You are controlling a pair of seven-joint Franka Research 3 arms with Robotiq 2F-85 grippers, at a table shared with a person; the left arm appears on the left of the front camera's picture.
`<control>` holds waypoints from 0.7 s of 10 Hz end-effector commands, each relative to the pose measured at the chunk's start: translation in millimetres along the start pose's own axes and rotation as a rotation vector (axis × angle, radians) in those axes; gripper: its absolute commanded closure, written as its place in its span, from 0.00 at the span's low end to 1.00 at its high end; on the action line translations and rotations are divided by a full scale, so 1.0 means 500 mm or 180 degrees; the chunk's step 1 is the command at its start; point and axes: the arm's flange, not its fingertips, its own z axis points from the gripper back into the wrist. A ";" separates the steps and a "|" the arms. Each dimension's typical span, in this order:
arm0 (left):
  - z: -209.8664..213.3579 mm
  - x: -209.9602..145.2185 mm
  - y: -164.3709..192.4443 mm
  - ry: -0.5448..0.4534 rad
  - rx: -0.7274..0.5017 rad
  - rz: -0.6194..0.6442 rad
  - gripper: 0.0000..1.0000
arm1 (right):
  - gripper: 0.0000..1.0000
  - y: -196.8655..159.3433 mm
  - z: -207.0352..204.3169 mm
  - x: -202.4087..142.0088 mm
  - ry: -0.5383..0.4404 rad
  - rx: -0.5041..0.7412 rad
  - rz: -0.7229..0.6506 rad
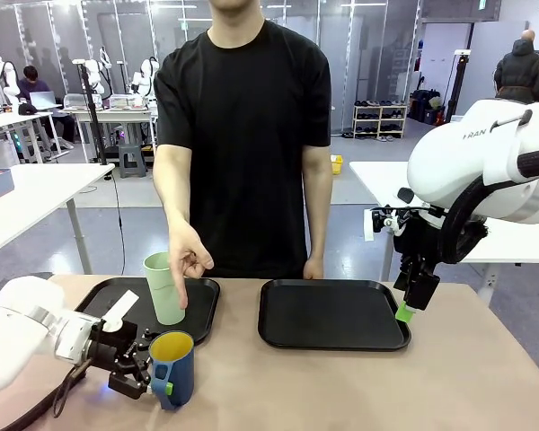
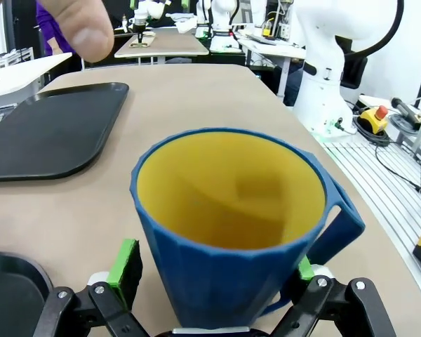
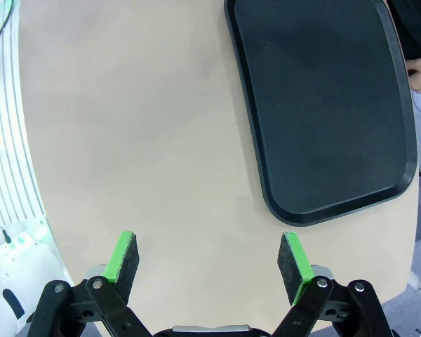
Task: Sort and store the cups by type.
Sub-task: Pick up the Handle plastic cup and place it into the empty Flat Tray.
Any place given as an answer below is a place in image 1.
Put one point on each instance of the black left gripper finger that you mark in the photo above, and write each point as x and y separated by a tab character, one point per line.
130	385
144	343

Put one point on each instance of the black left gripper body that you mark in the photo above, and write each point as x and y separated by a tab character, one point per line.
117	348

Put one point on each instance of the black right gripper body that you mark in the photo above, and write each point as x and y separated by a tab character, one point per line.
409	233

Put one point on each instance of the green-tipped right gripper finger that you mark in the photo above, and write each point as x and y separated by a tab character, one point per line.
420	292
403	274

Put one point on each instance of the blue mug yellow inside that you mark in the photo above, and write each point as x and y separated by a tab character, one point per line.
177	377

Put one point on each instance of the light green plastic tumbler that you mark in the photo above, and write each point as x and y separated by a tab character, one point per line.
161	292

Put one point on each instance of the person's left forearm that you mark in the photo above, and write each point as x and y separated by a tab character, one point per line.
318	202

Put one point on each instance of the person's right forearm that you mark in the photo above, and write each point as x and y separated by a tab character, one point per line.
173	188

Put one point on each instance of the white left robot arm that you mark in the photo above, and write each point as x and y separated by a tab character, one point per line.
22	332

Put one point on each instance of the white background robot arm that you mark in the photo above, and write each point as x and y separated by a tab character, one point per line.
4	81
144	78
99	74

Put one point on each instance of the person's left hand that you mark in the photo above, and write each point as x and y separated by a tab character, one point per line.
314	268

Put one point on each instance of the person's right hand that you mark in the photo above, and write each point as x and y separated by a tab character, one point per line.
186	251

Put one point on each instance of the white side table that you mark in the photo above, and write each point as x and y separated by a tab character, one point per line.
386	188
49	197

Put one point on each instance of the black plastic tray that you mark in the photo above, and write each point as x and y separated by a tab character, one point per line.
202	310
332	314

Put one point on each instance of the small yellow plastic basket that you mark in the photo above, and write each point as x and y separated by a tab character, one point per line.
337	164

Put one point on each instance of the wooden shoe rack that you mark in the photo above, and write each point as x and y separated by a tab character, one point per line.
379	121

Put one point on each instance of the black bags pile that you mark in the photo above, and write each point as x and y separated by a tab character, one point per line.
424	107

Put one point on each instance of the person in black t-shirt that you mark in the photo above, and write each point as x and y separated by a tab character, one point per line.
247	157

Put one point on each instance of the grey step stool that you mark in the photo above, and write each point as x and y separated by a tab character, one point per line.
131	161

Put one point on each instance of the standing person dark jacket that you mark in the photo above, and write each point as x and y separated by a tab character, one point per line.
521	72

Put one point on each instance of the white background work table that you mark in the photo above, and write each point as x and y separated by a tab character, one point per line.
112	112
22	130

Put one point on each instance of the grey laptop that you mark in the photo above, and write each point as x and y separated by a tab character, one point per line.
42	99

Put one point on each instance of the seated person purple top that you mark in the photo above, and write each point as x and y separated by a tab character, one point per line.
36	85

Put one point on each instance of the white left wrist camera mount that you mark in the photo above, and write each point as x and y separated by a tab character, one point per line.
119	312

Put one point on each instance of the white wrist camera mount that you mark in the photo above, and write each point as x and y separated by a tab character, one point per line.
368	224
119	312

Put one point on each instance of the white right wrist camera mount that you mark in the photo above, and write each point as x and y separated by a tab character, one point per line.
368	224

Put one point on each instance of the black camera stand pole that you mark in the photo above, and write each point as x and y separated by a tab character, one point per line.
92	112
456	85

